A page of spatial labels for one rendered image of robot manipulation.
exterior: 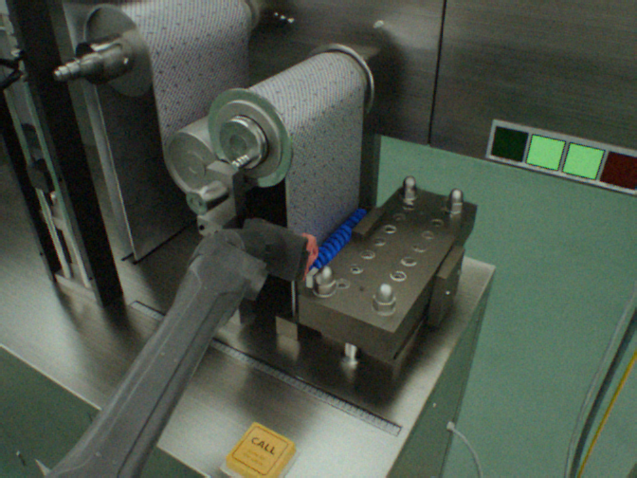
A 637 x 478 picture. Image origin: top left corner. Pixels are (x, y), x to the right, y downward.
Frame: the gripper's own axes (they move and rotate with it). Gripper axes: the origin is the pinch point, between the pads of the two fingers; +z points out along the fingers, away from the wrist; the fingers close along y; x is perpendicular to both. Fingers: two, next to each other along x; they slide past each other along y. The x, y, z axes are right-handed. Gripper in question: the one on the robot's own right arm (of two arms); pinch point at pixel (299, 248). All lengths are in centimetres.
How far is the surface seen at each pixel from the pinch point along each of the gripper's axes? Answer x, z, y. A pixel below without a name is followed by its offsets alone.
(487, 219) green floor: 7, 224, -5
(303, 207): 6.4, -0.5, -0.7
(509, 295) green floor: -21, 175, 20
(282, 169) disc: 11.4, -8.8, -1.2
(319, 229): 2.7, 7.4, -0.6
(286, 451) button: -24.9, -12.2, 12.0
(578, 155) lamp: 25.6, 20.1, 34.4
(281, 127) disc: 16.8, -12.0, -1.2
